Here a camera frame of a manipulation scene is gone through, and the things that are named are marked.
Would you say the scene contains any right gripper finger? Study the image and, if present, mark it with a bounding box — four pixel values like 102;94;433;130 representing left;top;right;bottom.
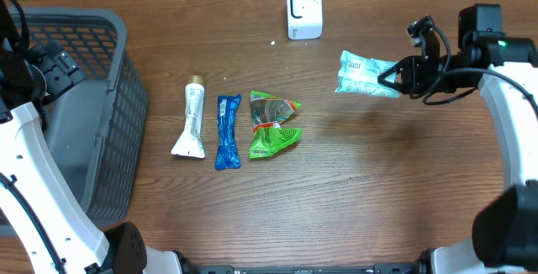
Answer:
377;74;406;94
377;59;406;80

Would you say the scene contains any teal white snack packet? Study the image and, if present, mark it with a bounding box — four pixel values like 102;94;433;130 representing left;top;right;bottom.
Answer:
335;50;400;98

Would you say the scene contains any green clear snack bag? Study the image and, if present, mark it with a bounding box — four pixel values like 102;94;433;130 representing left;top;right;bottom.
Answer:
249;91;303;159

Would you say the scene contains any white tube with gold cap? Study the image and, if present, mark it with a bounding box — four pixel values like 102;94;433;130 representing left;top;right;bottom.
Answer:
171;75;205;159

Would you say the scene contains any blue snack packet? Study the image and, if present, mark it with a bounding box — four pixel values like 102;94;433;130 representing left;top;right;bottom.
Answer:
215;94;242;170

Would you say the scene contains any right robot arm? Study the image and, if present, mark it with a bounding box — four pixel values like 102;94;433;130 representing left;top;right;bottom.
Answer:
377;3;537;273

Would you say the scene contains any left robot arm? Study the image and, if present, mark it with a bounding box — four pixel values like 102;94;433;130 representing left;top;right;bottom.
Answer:
1;0;189;274

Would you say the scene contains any white barcode scanner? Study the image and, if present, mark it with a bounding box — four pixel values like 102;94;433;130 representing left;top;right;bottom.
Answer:
287;0;324;40

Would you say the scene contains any grey plastic mesh basket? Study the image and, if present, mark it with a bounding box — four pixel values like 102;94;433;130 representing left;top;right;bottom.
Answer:
24;7;148;227

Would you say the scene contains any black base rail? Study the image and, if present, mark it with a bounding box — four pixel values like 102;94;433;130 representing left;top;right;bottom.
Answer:
194;262;427;274

